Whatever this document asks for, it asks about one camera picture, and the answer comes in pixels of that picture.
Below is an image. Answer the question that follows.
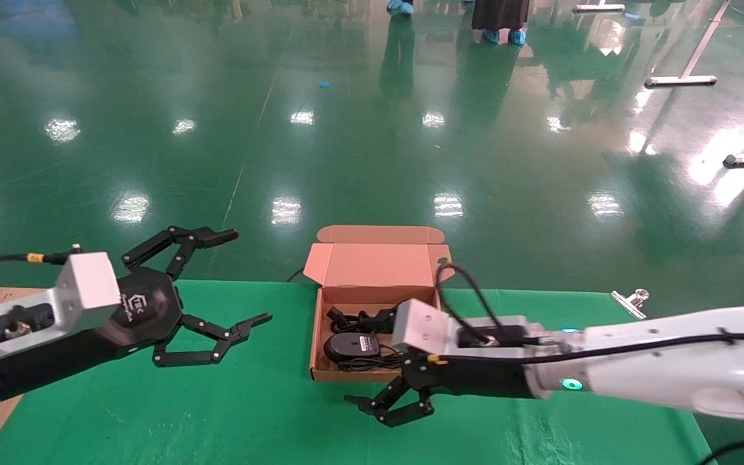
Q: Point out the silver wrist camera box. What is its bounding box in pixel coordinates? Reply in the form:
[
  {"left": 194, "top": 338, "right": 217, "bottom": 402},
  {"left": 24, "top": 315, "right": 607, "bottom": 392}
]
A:
[
  {"left": 391, "top": 298, "right": 547, "bottom": 362},
  {"left": 0, "top": 252, "right": 122, "bottom": 372}
]

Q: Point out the black wired computer mouse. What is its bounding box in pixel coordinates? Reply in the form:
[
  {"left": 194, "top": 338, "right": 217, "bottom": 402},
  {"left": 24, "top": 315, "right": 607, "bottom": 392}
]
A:
[{"left": 324, "top": 332, "right": 406, "bottom": 373}]

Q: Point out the person in dark skirt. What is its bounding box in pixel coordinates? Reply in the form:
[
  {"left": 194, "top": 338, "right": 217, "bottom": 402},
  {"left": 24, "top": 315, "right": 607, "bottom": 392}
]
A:
[{"left": 469, "top": 0, "right": 531, "bottom": 46}]

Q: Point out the metal binder clip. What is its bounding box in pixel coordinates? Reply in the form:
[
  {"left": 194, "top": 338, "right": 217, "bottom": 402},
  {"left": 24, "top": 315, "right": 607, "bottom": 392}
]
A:
[{"left": 610, "top": 289, "right": 650, "bottom": 321}]

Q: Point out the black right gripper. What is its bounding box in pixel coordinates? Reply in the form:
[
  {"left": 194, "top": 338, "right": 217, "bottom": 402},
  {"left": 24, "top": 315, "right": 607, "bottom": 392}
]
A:
[{"left": 344, "top": 352, "right": 460, "bottom": 428}]

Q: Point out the green table cloth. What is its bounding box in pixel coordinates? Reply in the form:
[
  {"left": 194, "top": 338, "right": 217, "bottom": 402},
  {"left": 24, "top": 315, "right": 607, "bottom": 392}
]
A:
[{"left": 0, "top": 279, "right": 712, "bottom": 465}]

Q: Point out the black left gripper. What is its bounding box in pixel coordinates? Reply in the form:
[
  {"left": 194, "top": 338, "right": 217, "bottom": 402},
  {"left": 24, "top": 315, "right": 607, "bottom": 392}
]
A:
[{"left": 96, "top": 226, "right": 273, "bottom": 369}]

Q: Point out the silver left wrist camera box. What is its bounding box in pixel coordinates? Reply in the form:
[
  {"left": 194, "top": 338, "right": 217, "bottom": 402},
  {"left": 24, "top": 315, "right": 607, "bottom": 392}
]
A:
[{"left": 0, "top": 252, "right": 122, "bottom": 372}]

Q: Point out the white table leg frame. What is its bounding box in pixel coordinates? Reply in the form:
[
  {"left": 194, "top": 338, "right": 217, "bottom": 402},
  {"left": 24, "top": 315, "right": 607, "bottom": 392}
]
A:
[{"left": 645, "top": 0, "right": 731, "bottom": 88}]

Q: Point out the thin black cable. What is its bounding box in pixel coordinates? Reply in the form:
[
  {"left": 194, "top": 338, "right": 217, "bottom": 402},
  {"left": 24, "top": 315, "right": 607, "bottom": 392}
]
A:
[{"left": 698, "top": 438, "right": 744, "bottom": 465}]

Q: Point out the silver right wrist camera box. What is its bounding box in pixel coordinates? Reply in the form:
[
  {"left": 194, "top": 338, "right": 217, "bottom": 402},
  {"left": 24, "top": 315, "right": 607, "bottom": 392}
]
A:
[{"left": 391, "top": 298, "right": 547, "bottom": 362}]

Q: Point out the black looped camera cable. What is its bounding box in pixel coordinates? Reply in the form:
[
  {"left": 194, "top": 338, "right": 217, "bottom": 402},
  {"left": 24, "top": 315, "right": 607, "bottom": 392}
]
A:
[{"left": 435, "top": 263, "right": 541, "bottom": 346}]

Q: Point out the open brown cardboard box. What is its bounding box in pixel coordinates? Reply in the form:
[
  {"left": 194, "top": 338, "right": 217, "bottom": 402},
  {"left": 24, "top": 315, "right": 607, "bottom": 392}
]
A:
[{"left": 303, "top": 225, "right": 455, "bottom": 382}]

